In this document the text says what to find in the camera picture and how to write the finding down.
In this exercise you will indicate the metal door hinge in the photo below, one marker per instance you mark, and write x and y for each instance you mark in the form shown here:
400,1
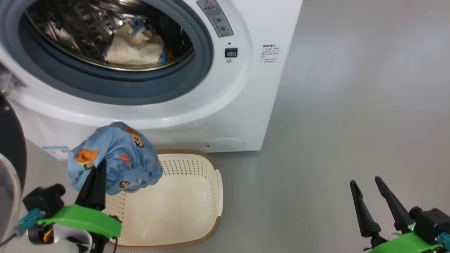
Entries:
12,79

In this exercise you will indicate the stainless steel washing machine drum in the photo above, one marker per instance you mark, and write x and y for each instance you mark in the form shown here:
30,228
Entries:
70,31

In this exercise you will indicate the cream perforated laundry basket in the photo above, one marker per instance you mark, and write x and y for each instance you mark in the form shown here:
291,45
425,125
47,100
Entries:
175,211

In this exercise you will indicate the round white filter cover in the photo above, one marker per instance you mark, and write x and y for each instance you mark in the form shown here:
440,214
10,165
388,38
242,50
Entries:
226,144

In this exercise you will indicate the white front-load washing machine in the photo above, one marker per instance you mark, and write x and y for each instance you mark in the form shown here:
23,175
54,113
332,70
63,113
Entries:
228,105

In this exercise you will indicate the grey warning label sticker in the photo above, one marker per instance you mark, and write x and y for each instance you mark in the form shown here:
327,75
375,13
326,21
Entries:
216,19

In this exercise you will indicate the black door latch slot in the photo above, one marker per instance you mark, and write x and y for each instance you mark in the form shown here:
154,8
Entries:
231,52

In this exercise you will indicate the black text notice sticker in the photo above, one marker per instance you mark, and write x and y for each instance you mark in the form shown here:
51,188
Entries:
270,53

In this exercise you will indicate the blue bear print garment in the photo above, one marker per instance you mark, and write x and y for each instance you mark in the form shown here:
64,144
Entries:
133,49
112,147

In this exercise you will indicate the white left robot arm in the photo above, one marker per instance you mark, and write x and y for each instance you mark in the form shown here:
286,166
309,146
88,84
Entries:
70,242

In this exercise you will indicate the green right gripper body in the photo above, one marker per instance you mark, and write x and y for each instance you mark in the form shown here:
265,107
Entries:
404,244

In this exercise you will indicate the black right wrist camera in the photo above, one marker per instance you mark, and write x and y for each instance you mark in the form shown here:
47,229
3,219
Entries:
434,221

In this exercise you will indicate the blue energy label sticker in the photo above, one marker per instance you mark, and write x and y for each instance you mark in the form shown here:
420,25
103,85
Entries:
58,153

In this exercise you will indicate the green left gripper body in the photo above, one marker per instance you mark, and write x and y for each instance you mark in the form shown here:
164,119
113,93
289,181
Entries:
84,218

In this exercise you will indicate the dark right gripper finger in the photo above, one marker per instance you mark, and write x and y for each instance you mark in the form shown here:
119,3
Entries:
365,216
397,211

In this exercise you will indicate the round black glass washer door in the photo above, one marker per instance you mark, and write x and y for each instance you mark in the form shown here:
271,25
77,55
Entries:
10,140

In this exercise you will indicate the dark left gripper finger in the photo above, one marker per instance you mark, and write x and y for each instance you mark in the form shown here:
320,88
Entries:
85,195
99,193

